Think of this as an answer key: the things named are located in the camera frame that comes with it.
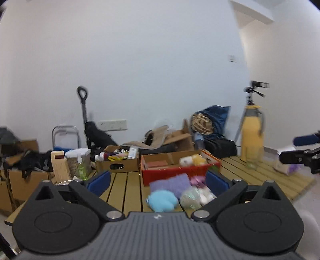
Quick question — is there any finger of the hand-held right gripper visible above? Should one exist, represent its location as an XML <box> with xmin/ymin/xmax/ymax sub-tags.
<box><xmin>293</xmin><ymin>134</ymin><xmax>320</xmax><ymax>147</ymax></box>
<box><xmin>279</xmin><ymin>147</ymin><xmax>320</xmax><ymax>174</ymax></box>

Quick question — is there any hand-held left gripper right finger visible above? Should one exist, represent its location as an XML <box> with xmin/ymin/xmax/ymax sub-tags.
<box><xmin>191</xmin><ymin>171</ymin><xmax>290</xmax><ymax>222</ymax></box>

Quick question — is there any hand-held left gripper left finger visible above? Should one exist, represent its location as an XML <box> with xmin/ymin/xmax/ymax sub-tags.
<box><xmin>25</xmin><ymin>171</ymin><xmax>125</xmax><ymax>221</ymax></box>

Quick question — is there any white soft toy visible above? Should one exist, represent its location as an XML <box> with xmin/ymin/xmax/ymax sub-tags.
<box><xmin>199</xmin><ymin>187</ymin><xmax>216</xmax><ymax>203</ymax></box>

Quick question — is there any pink soft toy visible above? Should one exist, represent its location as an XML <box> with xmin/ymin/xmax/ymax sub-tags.
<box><xmin>190</xmin><ymin>176</ymin><xmax>207</xmax><ymax>187</ymax></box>

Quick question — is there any red cardboard box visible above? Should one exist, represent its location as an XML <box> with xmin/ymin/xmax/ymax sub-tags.
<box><xmin>140</xmin><ymin>149</ymin><xmax>222</xmax><ymax>187</ymax></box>

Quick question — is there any purple towel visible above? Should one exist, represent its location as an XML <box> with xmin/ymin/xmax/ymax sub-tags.
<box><xmin>149</xmin><ymin>174</ymin><xmax>192</xmax><ymax>198</ymax></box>

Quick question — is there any blue plush toy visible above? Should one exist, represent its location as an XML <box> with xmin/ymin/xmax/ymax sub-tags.
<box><xmin>146</xmin><ymin>190</ymin><xmax>179</xmax><ymax>213</ymax></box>

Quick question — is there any white plastic bag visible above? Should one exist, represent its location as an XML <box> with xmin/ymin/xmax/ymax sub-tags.
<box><xmin>273</xmin><ymin>145</ymin><xmax>301</xmax><ymax>175</ymax></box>

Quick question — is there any green spray bottle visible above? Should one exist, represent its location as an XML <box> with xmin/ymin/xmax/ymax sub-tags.
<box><xmin>76</xmin><ymin>155</ymin><xmax>88</xmax><ymax>181</ymax></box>

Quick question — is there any brown cardboard box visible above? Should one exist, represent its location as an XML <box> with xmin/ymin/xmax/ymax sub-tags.
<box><xmin>96</xmin><ymin>145</ymin><xmax>140</xmax><ymax>173</ymax></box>

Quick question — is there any yellow plush toy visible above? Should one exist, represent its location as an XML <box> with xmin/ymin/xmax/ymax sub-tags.
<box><xmin>191</xmin><ymin>154</ymin><xmax>207</xmax><ymax>166</ymax></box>

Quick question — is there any clear container white lid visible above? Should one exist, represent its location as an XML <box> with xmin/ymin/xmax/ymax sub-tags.
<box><xmin>65</xmin><ymin>148</ymin><xmax>91</xmax><ymax>178</ymax></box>

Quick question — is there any black bag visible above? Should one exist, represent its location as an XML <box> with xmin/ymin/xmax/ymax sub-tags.
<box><xmin>204</xmin><ymin>137</ymin><xmax>237</xmax><ymax>158</ymax></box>

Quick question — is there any glass cup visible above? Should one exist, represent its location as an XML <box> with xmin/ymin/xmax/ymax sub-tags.
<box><xmin>246</xmin><ymin>149</ymin><xmax>258</xmax><ymax>170</ymax></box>

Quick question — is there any wooden box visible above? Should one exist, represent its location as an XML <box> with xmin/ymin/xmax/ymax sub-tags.
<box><xmin>50</xmin><ymin>150</ymin><xmax>72</xmax><ymax>183</ymax></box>

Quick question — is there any clear water bottle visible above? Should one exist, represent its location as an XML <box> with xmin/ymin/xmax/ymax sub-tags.
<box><xmin>194</xmin><ymin>132</ymin><xmax>205</xmax><ymax>151</ymax></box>

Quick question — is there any black luggage cart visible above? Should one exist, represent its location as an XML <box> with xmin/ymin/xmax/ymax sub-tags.
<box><xmin>77</xmin><ymin>86</ymin><xmax>118</xmax><ymax>153</ymax></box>

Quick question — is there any white power outlet strip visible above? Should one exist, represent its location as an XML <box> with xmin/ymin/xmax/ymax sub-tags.
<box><xmin>97</xmin><ymin>119</ymin><xmax>128</xmax><ymax>131</ymax></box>

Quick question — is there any open flattened cardboard box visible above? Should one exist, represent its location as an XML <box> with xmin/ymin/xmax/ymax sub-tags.
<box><xmin>119</xmin><ymin>119</ymin><xmax>196</xmax><ymax>153</ymax></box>

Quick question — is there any folding stool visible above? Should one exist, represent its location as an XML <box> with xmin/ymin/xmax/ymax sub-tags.
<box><xmin>52</xmin><ymin>125</ymin><xmax>81</xmax><ymax>151</ymax></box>

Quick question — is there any wicker ball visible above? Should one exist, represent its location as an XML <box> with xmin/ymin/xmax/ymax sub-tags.
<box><xmin>191</xmin><ymin>113</ymin><xmax>215</xmax><ymax>135</ymax></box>

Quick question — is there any blue bag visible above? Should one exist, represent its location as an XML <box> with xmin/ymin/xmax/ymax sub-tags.
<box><xmin>199</xmin><ymin>105</ymin><xmax>231</xmax><ymax>140</ymax></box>

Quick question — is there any black clothing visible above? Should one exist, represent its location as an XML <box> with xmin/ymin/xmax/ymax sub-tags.
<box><xmin>7</xmin><ymin>149</ymin><xmax>54</xmax><ymax>173</ymax></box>

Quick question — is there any large cardboard box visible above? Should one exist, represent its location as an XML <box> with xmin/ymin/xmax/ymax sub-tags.
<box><xmin>7</xmin><ymin>169</ymin><xmax>51</xmax><ymax>211</ymax></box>

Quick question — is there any dark grey backpack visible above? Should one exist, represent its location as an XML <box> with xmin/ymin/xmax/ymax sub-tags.
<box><xmin>0</xmin><ymin>127</ymin><xmax>21</xmax><ymax>146</ymax></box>

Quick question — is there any camera tripod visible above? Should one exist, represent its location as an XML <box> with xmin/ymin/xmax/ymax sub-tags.
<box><xmin>234</xmin><ymin>80</ymin><xmax>270</xmax><ymax>150</ymax></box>

